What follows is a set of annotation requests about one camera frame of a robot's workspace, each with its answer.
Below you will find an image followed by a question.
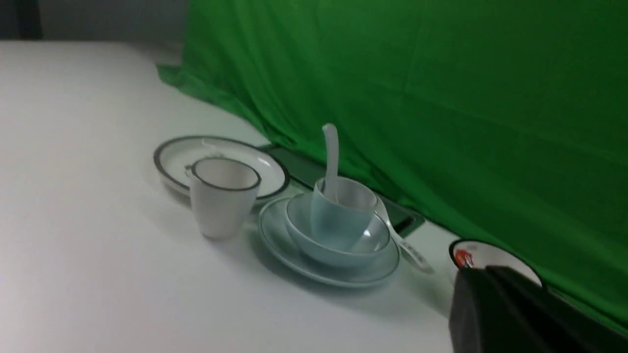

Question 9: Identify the green cloth backdrop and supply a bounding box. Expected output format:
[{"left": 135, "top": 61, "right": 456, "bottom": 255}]
[{"left": 158, "top": 0, "right": 628, "bottom": 332}]

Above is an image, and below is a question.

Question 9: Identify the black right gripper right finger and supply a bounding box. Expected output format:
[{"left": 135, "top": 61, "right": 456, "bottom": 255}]
[{"left": 485, "top": 266, "right": 628, "bottom": 353}]

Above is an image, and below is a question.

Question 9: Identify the plain white ceramic spoon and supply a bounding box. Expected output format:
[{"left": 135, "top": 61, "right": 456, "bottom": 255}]
[{"left": 322, "top": 123, "right": 340, "bottom": 202}]

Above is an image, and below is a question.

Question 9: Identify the white cup black rim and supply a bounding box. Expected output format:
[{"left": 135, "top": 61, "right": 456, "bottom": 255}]
[{"left": 190, "top": 157, "right": 261, "bottom": 241}]

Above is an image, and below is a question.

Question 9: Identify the white plate black rim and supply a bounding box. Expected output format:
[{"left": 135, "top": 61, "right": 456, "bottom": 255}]
[{"left": 153, "top": 135, "right": 291, "bottom": 204}]

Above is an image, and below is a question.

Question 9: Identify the light blue rimmed plate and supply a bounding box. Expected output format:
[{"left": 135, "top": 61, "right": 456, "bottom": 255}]
[{"left": 258, "top": 194, "right": 401, "bottom": 288}]

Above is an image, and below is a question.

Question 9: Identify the light blue bowl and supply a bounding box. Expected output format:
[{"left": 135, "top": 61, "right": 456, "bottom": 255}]
[{"left": 284, "top": 193, "right": 395, "bottom": 269}]

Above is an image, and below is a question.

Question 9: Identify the light blue cup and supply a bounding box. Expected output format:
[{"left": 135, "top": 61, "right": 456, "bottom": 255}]
[{"left": 310, "top": 176, "right": 377, "bottom": 251}]

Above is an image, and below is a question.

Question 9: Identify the white spoon with printed handle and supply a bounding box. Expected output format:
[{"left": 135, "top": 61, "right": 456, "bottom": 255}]
[{"left": 375, "top": 196, "right": 434, "bottom": 274}]

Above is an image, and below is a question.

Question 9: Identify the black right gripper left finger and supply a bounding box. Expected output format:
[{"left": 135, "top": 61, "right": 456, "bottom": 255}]
[{"left": 448, "top": 267, "right": 554, "bottom": 353}]

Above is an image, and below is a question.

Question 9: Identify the white bowl black rim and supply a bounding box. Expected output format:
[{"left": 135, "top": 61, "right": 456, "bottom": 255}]
[{"left": 446, "top": 239, "right": 547, "bottom": 289}]

